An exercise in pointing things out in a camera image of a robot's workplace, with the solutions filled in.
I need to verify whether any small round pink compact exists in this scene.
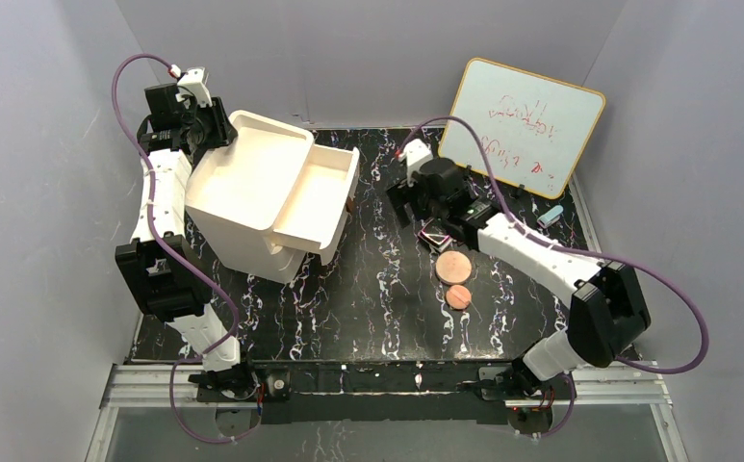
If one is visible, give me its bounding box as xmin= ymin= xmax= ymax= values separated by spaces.
xmin=446 ymin=285 xmax=473 ymax=311

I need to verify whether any large round pink compact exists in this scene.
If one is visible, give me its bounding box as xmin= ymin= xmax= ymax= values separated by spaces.
xmin=435 ymin=250 xmax=473 ymax=286

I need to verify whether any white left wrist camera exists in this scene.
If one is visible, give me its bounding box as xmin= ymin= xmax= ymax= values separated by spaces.
xmin=168 ymin=64 xmax=213 ymax=108

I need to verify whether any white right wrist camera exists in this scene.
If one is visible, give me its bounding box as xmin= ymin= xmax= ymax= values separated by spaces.
xmin=396 ymin=139 xmax=433 ymax=187

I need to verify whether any light blue eraser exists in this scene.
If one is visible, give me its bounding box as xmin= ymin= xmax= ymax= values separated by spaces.
xmin=536 ymin=205 xmax=564 ymax=229

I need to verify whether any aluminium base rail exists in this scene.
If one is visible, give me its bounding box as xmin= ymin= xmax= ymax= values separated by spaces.
xmin=101 ymin=360 xmax=672 ymax=408

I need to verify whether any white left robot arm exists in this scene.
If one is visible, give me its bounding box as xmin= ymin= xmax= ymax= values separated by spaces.
xmin=115 ymin=75 xmax=241 ymax=373

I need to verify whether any black square compact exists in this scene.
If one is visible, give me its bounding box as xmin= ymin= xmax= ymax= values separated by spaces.
xmin=417 ymin=218 xmax=453 ymax=253

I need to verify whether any white top drawer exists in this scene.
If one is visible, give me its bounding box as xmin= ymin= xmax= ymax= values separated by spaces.
xmin=272 ymin=144 xmax=360 ymax=265

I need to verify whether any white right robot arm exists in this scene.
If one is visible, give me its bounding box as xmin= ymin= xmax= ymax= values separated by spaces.
xmin=387 ymin=154 xmax=652 ymax=389

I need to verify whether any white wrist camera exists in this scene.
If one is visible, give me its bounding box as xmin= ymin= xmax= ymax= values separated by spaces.
xmin=168 ymin=64 xmax=213 ymax=108
xmin=396 ymin=139 xmax=433 ymax=187

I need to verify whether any whiteboard with yellow frame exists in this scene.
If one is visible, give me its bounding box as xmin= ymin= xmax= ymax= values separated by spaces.
xmin=438 ymin=58 xmax=606 ymax=199

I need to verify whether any white three-drawer organizer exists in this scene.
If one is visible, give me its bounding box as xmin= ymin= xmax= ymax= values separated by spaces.
xmin=183 ymin=109 xmax=321 ymax=286

